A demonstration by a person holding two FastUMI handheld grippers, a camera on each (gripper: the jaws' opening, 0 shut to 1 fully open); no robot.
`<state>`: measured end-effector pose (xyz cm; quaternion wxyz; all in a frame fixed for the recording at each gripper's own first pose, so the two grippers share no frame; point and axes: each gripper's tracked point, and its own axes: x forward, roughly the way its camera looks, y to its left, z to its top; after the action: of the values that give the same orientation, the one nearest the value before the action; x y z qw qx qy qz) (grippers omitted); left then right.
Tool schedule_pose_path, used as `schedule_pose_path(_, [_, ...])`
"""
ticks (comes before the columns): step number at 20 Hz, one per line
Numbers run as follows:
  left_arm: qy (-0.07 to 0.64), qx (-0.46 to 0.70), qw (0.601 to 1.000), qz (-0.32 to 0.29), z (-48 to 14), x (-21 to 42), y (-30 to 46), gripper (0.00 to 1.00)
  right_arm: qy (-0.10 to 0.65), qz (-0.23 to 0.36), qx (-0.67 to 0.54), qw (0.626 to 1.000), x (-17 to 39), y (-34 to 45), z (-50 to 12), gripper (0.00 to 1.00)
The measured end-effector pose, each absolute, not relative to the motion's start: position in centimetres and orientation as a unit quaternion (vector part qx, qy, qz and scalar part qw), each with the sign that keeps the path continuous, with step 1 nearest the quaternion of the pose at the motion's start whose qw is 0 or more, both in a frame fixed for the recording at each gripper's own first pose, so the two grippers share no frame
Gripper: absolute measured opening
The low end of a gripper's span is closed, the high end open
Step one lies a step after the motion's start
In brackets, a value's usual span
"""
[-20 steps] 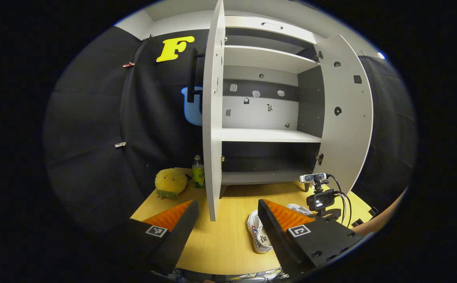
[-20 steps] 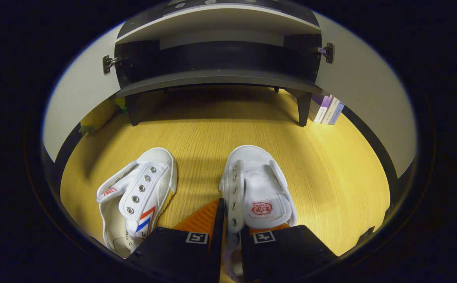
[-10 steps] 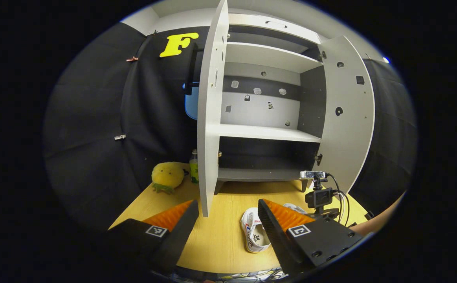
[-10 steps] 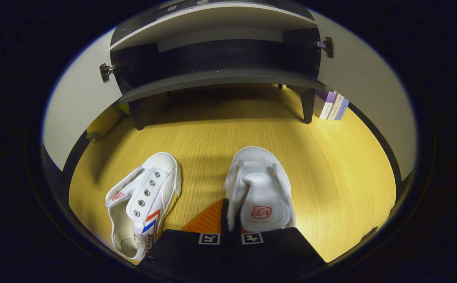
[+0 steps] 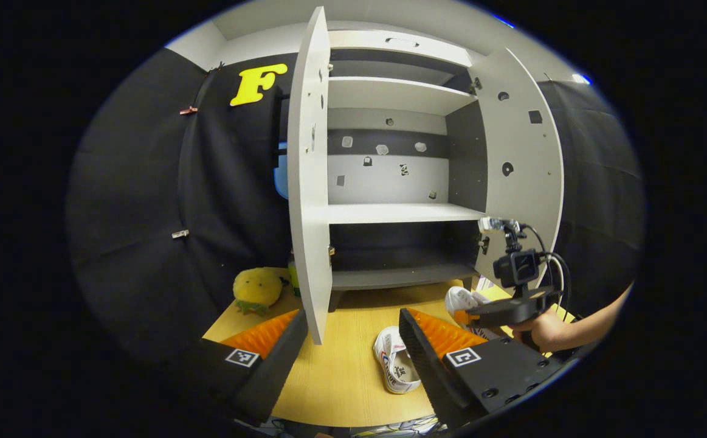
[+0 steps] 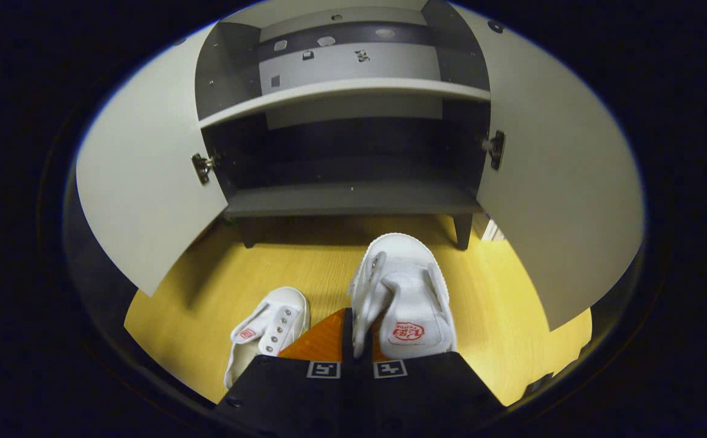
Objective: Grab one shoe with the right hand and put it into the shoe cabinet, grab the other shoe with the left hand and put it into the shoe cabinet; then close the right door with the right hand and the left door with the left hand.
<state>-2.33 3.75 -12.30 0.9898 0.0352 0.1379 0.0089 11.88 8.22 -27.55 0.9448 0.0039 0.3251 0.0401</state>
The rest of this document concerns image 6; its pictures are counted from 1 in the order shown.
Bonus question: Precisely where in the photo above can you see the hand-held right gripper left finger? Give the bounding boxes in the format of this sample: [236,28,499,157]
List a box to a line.
[213,307,355,437]

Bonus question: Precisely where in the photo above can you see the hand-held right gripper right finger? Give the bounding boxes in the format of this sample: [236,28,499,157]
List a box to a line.
[353,328,506,437]

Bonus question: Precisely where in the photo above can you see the white canvas shoe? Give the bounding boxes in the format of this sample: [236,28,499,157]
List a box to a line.
[224,287,310,390]
[347,233,458,360]

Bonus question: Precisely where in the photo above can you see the white shoe cabinet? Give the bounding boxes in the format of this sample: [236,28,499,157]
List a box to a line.
[194,0,492,250]

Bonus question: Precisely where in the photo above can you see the white shoe cabinet door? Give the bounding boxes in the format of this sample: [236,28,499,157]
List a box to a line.
[450,3,646,332]
[75,21,229,297]

